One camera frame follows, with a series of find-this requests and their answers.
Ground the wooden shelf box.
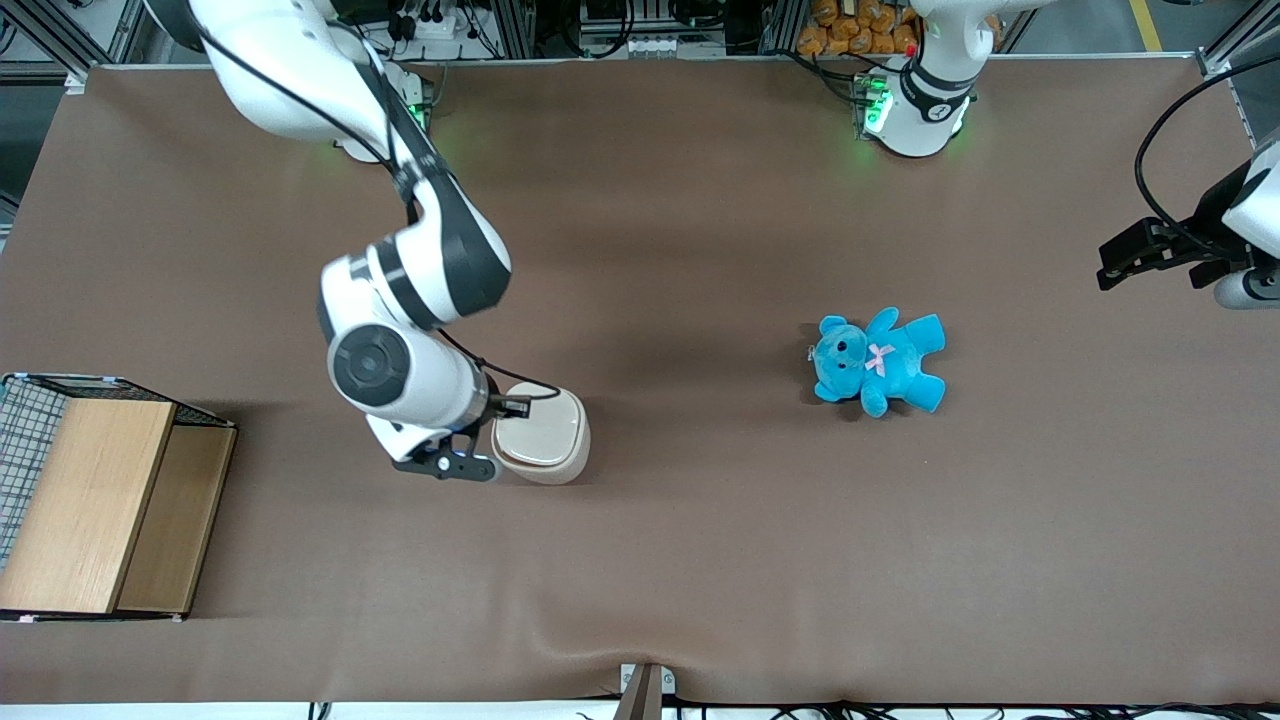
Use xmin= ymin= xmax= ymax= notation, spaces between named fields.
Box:
xmin=0 ymin=395 xmax=239 ymax=623

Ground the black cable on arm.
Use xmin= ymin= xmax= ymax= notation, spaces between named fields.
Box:
xmin=185 ymin=0 xmax=563 ymax=401
xmin=1134 ymin=75 xmax=1280 ymax=253

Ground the white connector strip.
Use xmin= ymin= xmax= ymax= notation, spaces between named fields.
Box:
xmin=580 ymin=30 xmax=693 ymax=58

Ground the black wire mesh basket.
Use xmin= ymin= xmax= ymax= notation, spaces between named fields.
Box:
xmin=0 ymin=372 xmax=129 ymax=573

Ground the beige push-lid trash can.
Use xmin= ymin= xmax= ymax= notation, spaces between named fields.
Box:
xmin=490 ymin=382 xmax=592 ymax=487

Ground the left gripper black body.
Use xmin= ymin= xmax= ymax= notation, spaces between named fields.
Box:
xmin=1150 ymin=213 xmax=1253 ymax=266

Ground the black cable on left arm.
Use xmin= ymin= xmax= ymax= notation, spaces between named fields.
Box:
xmin=1134 ymin=75 xmax=1280 ymax=253

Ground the green-lit control box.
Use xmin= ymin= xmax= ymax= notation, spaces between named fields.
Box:
xmin=850 ymin=72 xmax=895 ymax=139

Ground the metal table edge bracket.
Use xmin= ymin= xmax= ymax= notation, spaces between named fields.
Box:
xmin=618 ymin=661 xmax=679 ymax=720

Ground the white power strip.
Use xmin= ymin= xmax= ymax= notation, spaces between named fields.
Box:
xmin=393 ymin=0 xmax=477 ymax=43

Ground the orange plush toy pile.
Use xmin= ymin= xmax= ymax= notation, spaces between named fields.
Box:
xmin=796 ymin=0 xmax=922 ymax=59

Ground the blue teddy bear plush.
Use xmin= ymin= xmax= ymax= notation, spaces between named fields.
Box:
xmin=810 ymin=307 xmax=947 ymax=419

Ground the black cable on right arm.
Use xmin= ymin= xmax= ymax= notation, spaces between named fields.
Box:
xmin=185 ymin=0 xmax=563 ymax=401

